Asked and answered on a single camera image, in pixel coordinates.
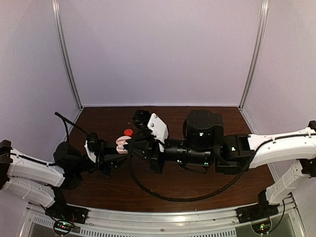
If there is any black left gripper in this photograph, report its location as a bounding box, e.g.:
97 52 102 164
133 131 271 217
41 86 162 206
74 139 133 178

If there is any white oval charging case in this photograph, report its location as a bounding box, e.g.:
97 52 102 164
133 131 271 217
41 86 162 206
116 136 131 155

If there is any red round earbud charging case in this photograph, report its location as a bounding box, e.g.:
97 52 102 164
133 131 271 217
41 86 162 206
123 128 134 137

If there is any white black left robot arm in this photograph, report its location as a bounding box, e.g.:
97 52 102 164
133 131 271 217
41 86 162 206
0 133 131 219

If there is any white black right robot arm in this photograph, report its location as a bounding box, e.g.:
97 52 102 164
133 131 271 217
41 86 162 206
123 110 316 218

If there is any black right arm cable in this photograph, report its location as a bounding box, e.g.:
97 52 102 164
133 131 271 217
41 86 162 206
127 129 316 202

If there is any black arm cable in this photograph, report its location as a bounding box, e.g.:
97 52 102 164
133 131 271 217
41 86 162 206
24 112 89 167
127 129 316 202

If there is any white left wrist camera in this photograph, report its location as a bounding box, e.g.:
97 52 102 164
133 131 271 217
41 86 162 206
84 140 96 163

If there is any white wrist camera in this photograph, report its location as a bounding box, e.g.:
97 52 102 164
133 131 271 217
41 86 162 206
132 110 169 153
84 140 96 163

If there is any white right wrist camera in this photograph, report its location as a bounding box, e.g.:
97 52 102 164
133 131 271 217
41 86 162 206
132 110 169 153

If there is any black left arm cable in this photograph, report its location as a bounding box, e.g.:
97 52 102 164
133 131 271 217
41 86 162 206
24 112 89 167

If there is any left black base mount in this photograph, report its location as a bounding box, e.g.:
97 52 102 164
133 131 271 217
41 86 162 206
45 188 88 224

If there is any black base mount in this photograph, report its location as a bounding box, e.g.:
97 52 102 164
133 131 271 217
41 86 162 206
236 189 280 224
45 188 88 224

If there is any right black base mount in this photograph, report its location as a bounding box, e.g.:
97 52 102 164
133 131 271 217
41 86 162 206
236 189 280 224

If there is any left aluminium frame post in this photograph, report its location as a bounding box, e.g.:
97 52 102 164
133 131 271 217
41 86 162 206
51 0 83 111

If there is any aluminium frame post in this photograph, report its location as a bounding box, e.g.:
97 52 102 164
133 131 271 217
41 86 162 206
51 0 83 111
238 0 269 111

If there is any aluminium front rail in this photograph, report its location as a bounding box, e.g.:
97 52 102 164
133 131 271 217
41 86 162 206
22 195 307 237

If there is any right aluminium frame post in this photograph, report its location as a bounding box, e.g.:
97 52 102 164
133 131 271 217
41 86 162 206
238 0 269 111

